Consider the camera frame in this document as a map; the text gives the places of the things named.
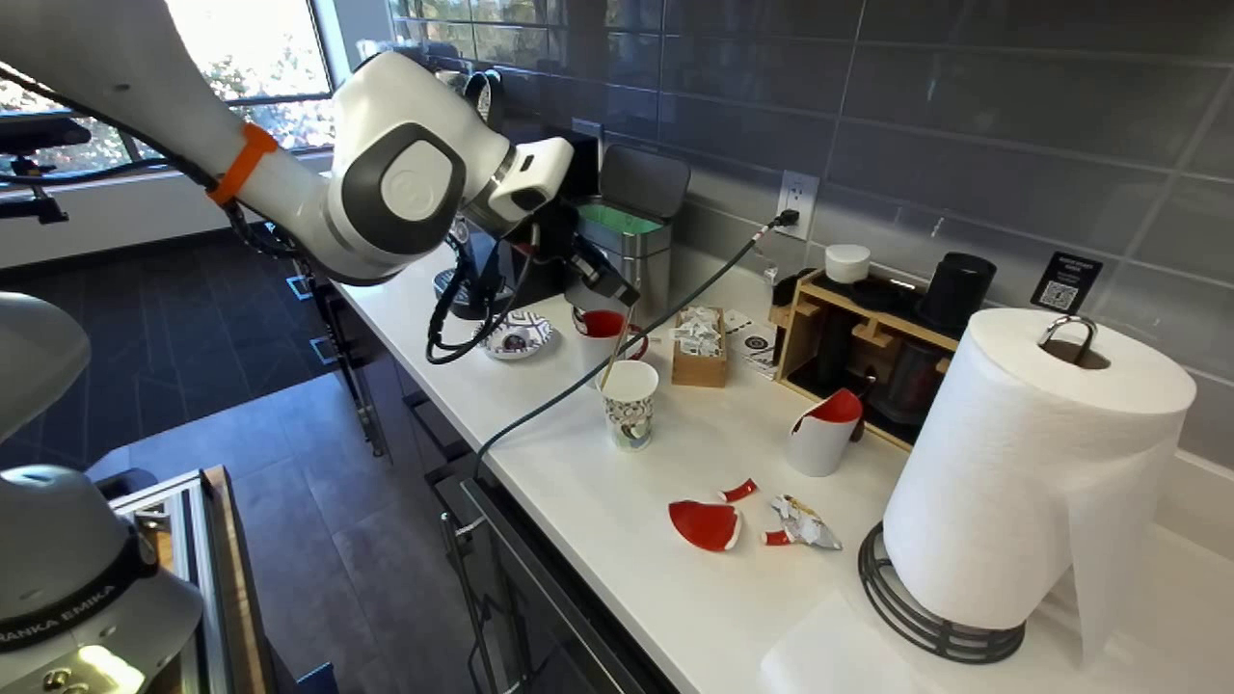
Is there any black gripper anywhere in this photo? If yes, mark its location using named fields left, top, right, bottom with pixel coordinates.
left=513, top=197, right=645, bottom=319

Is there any white cup red inside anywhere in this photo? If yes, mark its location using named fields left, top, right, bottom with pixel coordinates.
left=571, top=304, right=652, bottom=367

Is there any small white cup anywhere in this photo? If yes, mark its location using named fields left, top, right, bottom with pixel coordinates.
left=821, top=239, right=874, bottom=291

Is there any wooden box of packets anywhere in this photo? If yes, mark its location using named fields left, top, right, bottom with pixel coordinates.
left=668, top=304, right=739, bottom=390

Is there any black Keurig coffee machine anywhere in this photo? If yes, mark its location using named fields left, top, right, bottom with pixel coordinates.
left=429, top=43, right=609, bottom=326

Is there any large red mug shard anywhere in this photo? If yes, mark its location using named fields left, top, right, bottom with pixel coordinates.
left=668, top=499, right=747, bottom=561

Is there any wooden counter organizer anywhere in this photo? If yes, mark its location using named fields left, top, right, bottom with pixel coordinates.
left=769, top=266, right=960, bottom=448

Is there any dark wood base cabinet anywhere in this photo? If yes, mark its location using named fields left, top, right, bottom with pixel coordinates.
left=305, top=273, right=670, bottom=694

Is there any crumpled silver wrapper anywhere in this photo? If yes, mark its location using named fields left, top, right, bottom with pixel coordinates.
left=769, top=493, right=843, bottom=556

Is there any black jar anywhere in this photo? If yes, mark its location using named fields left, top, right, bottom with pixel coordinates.
left=926, top=252, right=1000, bottom=341

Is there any bright window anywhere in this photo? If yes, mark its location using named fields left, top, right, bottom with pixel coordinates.
left=163, top=0, right=401, bottom=155

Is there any white paper towel roll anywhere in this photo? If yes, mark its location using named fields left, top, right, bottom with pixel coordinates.
left=879, top=304, right=1199, bottom=667

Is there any black paper towel holder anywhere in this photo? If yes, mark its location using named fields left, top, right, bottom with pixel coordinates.
left=857, top=311, right=1099, bottom=667

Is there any black QR code sign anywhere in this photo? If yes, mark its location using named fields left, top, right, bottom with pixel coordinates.
left=1030, top=246, right=1107, bottom=319

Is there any black tripod stand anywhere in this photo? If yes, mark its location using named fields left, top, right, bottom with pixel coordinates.
left=0, top=107, right=98, bottom=233

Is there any thin power cable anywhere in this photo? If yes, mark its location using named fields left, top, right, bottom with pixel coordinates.
left=474, top=210, right=793, bottom=463

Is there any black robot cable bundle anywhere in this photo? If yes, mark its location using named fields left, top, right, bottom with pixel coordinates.
left=424, top=218, right=522, bottom=372

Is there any white wall outlet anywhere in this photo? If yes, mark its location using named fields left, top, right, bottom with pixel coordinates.
left=771, top=169, right=821, bottom=242

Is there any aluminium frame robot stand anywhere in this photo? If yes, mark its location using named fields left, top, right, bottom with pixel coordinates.
left=107, top=463, right=279, bottom=694

